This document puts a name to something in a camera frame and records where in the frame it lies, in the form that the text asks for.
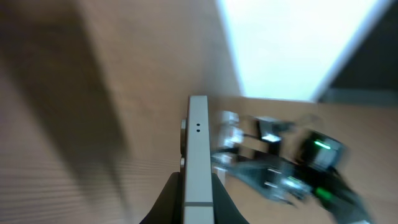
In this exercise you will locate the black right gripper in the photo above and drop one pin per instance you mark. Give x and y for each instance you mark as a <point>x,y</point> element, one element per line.
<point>273,177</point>

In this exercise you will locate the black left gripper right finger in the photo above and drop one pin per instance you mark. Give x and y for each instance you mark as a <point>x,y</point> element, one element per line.
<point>225,211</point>

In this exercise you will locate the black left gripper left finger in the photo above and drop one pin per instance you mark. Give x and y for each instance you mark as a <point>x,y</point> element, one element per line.
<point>168,206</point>

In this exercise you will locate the Galaxy smartphone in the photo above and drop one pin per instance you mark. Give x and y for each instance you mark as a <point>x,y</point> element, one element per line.
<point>198,194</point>

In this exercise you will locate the white power strip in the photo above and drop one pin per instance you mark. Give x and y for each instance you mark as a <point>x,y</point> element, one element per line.
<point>230,137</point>

